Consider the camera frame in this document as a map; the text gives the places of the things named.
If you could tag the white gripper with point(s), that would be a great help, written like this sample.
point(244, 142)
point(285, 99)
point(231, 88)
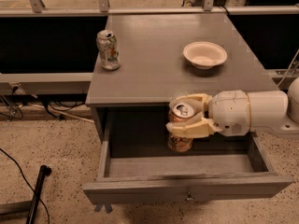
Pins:
point(230, 112)

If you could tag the orange soda can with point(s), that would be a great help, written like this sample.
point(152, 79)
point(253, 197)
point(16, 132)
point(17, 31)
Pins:
point(180, 112)

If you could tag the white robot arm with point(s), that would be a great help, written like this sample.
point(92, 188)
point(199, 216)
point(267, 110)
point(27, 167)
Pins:
point(275, 112)

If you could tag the open grey top drawer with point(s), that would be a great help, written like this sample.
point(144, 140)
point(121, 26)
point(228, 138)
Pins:
point(137, 166)

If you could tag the white green soda can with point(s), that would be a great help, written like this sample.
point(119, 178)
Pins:
point(106, 42)

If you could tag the white paper bowl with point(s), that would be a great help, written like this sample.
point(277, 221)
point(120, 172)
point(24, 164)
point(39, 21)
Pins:
point(205, 55)

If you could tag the grey wooden cabinet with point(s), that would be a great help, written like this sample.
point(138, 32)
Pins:
point(154, 71)

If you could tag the black metal stand leg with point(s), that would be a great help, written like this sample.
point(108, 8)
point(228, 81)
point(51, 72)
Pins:
point(28, 207)

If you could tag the grey metal railing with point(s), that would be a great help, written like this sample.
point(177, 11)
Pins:
point(102, 3)

